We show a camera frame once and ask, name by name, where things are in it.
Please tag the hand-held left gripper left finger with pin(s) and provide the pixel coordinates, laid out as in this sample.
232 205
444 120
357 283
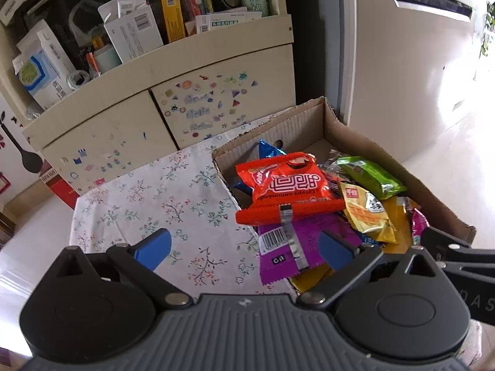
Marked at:
154 247

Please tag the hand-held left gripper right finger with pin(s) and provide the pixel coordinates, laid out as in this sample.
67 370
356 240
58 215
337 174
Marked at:
336 251

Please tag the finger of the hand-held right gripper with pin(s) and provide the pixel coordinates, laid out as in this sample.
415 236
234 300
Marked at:
481 290
456 253

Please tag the purple snack packet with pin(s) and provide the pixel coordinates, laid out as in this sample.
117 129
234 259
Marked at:
321 228

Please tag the large yellow snack packet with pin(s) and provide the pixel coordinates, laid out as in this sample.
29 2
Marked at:
309 280

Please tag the small yellow snack packet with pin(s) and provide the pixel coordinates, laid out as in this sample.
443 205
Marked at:
359 212

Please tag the pink snack packet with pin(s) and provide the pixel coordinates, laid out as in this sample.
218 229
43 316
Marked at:
419 224

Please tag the orange-yellow snack packet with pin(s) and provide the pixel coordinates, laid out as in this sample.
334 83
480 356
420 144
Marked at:
398 224

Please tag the orange-red snack packet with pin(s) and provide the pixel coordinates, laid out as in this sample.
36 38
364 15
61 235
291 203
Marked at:
294 193

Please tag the green snack packet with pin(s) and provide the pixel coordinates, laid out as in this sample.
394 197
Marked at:
371 176

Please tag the silver snack packet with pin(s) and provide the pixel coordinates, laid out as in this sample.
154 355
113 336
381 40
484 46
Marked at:
328 164

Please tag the large blue snack packet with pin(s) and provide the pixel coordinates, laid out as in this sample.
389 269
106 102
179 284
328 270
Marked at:
243 186

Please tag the crinkled blue snack packet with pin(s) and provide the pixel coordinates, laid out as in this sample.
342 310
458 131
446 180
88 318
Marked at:
268 150

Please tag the floral tablecloth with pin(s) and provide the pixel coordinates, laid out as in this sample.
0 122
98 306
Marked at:
154 201

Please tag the red cardboard box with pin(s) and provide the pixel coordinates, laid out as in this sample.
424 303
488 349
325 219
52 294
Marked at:
64 191

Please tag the cream cabinet with stickers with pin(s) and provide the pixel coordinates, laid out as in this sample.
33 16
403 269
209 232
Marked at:
116 104

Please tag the white refrigerator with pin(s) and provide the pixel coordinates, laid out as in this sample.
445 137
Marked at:
406 65

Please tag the white box blue label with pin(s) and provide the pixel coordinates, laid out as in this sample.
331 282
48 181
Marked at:
42 65

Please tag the open white carton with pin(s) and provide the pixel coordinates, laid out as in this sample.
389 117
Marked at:
131 33

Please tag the yellow box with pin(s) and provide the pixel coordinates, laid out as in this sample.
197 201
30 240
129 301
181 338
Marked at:
172 15

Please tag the white label medicine box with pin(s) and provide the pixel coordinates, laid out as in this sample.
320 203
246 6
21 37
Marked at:
226 21

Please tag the clear plastic container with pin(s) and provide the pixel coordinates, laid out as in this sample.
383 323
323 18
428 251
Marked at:
83 15

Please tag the green plant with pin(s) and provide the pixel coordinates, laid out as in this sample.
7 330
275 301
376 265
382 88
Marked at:
489 11

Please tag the small white box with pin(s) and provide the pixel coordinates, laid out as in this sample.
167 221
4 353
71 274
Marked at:
11 5

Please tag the black spoon wall sticker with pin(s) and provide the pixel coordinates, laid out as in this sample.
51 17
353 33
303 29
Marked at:
33 159

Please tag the red house wall sticker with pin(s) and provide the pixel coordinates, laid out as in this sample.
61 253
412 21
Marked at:
3 182

